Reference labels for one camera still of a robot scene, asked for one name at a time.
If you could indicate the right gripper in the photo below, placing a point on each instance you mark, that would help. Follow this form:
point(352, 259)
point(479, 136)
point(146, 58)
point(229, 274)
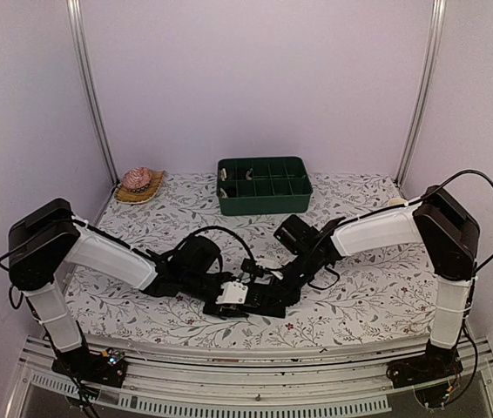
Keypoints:
point(297, 293)

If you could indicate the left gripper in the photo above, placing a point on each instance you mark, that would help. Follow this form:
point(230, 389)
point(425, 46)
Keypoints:
point(222, 313)

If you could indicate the black white-banded underwear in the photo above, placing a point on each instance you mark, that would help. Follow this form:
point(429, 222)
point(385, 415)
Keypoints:
point(261, 300)

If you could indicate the green divided storage box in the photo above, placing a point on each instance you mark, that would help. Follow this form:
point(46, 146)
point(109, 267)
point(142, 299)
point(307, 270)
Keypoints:
point(280, 185)

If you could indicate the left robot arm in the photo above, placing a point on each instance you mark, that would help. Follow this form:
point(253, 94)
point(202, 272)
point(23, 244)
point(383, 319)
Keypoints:
point(53, 235)

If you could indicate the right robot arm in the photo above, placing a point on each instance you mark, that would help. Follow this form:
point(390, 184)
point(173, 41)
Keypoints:
point(436, 220)

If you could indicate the cream cup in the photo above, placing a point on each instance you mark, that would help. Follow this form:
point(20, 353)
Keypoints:
point(397, 202)

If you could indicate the pink patterned ball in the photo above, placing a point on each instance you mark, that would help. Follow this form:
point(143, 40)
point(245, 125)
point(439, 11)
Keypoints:
point(137, 179)

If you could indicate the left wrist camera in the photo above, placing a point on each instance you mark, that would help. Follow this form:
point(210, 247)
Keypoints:
point(232, 293)

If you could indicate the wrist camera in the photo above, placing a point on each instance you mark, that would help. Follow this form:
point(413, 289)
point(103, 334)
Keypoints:
point(232, 293)
point(262, 268)

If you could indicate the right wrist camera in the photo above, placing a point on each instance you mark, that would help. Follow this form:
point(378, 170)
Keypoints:
point(262, 268)

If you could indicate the front aluminium rail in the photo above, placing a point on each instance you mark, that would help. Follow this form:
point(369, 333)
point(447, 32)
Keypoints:
point(348, 381)

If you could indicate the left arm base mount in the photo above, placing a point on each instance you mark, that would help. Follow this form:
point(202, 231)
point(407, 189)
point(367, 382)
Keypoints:
point(107, 369)

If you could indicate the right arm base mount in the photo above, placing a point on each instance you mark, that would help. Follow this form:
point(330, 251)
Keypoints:
point(434, 364)

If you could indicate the right aluminium frame post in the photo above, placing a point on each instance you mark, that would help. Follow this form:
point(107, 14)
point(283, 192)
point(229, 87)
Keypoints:
point(428, 69)

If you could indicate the aluminium frame post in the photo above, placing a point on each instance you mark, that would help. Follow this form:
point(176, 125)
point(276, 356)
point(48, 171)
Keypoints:
point(428, 69)
point(76, 22)

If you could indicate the left aluminium frame post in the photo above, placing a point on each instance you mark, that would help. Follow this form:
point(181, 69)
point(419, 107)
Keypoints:
point(76, 22)

